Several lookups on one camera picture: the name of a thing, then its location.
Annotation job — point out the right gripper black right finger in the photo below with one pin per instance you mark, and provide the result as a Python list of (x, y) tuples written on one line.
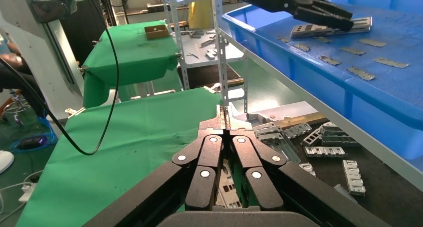
[(251, 159)]

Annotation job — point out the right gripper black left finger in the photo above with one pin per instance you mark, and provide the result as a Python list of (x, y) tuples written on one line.
[(205, 159)]

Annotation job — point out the silver IO shield plate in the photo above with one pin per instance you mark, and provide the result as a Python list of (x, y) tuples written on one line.
[(310, 31), (222, 185)]

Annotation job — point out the large blue plastic tray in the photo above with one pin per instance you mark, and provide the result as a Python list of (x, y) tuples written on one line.
[(390, 86)]

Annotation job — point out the small brown cardboard box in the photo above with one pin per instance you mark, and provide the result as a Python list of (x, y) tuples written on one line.
[(157, 33)]

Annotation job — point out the gray tape strip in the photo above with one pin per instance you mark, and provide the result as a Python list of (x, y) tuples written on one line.
[(330, 61), (353, 51), (302, 47), (361, 74), (372, 43), (323, 40), (391, 63), (284, 40)]

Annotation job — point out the brown wooden board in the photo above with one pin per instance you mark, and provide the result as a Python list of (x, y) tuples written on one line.
[(290, 122)]

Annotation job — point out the black work mat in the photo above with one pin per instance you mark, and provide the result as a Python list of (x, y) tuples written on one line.
[(330, 172)]

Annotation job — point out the gray slotted angle rack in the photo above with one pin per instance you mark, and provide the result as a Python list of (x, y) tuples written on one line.
[(198, 62)]

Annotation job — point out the gray flat metal piece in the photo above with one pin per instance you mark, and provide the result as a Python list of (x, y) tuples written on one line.
[(345, 192)]

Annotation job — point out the yellow plastic sheet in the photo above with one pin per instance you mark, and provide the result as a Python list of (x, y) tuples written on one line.
[(201, 14)]

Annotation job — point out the green cloth covered table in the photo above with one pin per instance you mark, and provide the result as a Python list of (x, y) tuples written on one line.
[(132, 60)]

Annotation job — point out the black device purple light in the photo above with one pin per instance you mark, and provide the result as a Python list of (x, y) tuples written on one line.
[(31, 143)]

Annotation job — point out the white power strip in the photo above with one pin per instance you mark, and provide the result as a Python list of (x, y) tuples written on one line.
[(27, 194)]

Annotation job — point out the white robot torso column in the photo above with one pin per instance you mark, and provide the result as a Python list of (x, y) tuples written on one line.
[(56, 53)]

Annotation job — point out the chrome stool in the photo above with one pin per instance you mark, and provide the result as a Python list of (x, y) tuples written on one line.
[(15, 105)]

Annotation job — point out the white round floor object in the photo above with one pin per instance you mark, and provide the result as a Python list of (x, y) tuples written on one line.
[(5, 161)]

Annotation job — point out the seated person dark trousers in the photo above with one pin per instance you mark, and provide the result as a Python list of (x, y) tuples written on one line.
[(13, 80)]

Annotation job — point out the large silver sheet-metal bracket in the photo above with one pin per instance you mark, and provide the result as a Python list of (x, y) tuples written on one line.
[(269, 133)]

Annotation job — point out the silver slotted metal bracket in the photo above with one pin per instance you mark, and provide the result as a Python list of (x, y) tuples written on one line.
[(312, 138), (347, 176), (340, 139), (307, 168), (325, 148), (297, 130)]

